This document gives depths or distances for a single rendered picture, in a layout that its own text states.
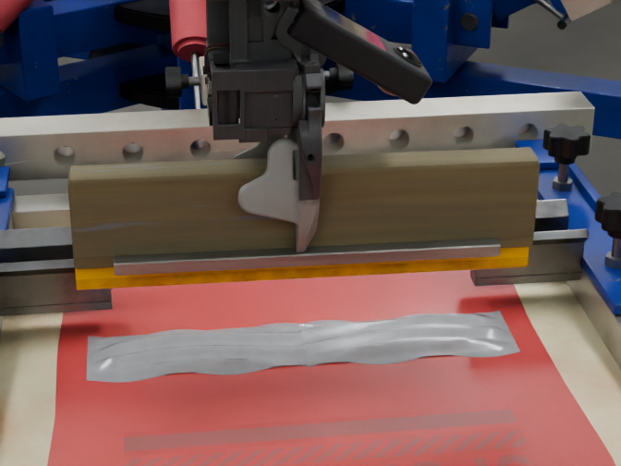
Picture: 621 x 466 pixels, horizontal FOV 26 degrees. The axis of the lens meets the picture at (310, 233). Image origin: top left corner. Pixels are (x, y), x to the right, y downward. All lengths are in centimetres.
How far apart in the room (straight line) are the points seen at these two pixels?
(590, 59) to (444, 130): 342
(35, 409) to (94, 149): 37
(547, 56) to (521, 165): 377
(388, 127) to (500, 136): 12
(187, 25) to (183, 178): 59
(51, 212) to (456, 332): 42
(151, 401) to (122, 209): 16
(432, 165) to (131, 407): 30
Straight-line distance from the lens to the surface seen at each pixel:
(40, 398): 109
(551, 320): 119
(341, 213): 102
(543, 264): 120
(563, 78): 184
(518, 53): 482
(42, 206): 133
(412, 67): 99
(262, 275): 105
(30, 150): 137
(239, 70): 95
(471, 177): 103
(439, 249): 104
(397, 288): 123
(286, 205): 99
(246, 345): 113
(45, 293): 115
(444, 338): 114
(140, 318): 119
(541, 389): 110
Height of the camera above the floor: 155
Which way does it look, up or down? 27 degrees down
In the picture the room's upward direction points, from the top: straight up
